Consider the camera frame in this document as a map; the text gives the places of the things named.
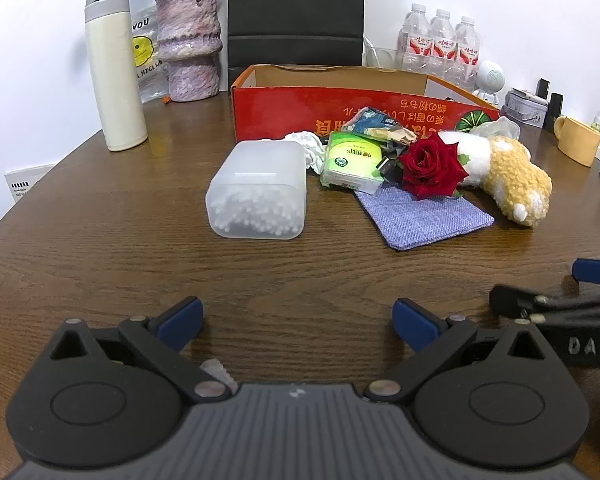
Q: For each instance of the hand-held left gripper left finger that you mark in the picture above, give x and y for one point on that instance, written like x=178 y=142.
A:
x=180 y=322

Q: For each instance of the cream thermos bottle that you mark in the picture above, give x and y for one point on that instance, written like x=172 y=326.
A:
x=115 y=85

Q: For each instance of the pack of water bottles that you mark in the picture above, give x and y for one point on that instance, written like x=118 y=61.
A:
x=442 y=50

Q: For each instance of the black paper bag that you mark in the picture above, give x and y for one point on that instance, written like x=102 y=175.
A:
x=295 y=10

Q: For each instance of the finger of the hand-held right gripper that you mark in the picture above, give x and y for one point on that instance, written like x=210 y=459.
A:
x=510 y=301
x=595 y=271

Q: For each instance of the crumpled clear plastic wrap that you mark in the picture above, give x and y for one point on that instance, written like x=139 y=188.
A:
x=502 y=127

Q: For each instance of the translucent cotton swab box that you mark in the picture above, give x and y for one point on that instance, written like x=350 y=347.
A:
x=255 y=180

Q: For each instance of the clear glass bowl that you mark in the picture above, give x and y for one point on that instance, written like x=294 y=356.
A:
x=380 y=57

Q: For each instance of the small black adapter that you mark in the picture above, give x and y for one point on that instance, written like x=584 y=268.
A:
x=386 y=167

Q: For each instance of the red rose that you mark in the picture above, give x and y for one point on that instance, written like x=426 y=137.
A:
x=430 y=165

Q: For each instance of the small grey box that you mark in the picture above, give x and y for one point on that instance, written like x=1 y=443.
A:
x=522 y=105

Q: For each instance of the white robot toy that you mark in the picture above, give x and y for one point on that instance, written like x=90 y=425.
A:
x=490 y=77

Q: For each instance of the blue and beige snack wrapper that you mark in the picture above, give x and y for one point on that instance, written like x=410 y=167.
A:
x=375 y=120

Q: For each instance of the yellow mug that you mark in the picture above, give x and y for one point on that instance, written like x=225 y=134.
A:
x=580 y=140

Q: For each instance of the white and yellow plush toy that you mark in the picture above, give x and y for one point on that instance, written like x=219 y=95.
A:
x=510 y=175

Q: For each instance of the small black block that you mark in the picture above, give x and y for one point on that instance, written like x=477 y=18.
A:
x=554 y=112
x=543 y=89

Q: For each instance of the green tissue pack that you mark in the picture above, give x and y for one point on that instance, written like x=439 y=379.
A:
x=350 y=160

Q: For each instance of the pink textured vase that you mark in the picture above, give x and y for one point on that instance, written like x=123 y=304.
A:
x=187 y=35

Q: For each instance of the white card box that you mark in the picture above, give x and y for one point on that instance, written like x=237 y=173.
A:
x=30 y=180

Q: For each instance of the clear smiley plastic bag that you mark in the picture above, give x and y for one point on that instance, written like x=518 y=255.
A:
x=142 y=50

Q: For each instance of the white tissue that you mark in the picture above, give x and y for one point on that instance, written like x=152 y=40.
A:
x=310 y=146

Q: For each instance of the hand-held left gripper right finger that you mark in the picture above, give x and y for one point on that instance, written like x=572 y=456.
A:
x=415 y=325

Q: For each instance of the red cardboard box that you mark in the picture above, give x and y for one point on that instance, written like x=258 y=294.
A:
x=280 y=110

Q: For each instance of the blue cloth pouch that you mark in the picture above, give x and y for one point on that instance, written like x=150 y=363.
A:
x=420 y=220

